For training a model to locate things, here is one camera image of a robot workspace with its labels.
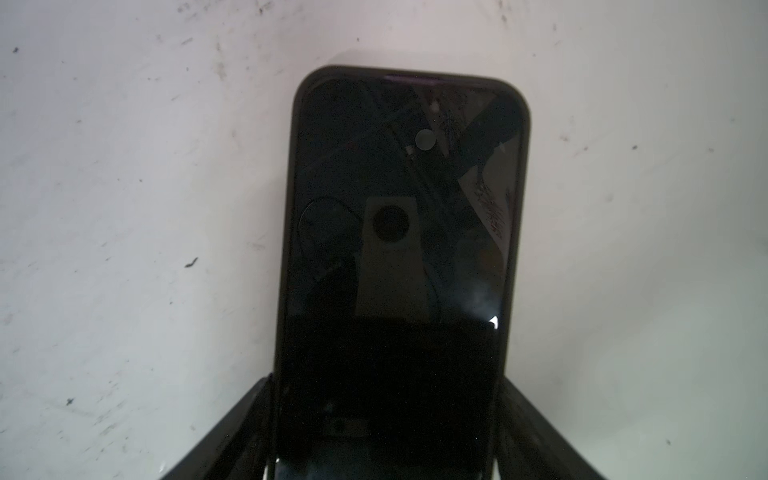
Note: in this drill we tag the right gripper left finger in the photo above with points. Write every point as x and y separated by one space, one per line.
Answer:
237 446

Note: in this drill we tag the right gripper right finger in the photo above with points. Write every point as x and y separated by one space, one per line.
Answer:
529 447

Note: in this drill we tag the phone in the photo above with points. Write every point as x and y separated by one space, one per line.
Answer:
402 227

